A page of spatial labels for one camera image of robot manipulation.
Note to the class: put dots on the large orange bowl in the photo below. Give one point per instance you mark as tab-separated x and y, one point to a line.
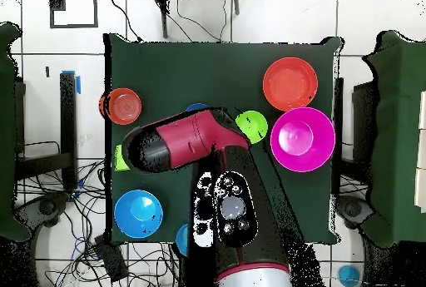
290	84

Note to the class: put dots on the green cup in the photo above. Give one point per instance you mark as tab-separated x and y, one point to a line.
119	164

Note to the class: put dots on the light blue bowl on floor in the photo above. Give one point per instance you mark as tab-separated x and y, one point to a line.
349	275

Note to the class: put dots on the black table frame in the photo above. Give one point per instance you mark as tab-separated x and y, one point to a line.
337	180
68	117

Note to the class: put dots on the large pink bowl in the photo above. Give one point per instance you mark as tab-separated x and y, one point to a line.
303	139

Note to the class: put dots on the dark green tablecloth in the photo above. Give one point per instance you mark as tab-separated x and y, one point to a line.
213	67

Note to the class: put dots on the black power box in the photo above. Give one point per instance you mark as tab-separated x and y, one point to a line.
111	260

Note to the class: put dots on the green bowl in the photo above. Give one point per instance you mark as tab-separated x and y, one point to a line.
255	127

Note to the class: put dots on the large light blue bowl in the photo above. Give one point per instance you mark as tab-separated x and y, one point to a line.
138	213

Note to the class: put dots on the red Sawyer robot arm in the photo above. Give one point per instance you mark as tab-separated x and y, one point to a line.
193	137

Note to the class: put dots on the small light blue bowl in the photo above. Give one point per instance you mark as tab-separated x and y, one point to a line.
182	240

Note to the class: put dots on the black metal stand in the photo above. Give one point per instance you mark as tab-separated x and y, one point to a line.
164	17

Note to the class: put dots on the neighbouring green cloth table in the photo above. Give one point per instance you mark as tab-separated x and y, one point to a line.
8	134
399	134

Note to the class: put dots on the dark blue bowl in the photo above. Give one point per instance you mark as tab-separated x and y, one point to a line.
197	106

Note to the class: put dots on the dark grey floor base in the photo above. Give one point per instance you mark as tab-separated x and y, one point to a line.
352	210
46	207

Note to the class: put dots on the small orange bowl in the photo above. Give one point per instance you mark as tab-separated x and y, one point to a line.
124	106

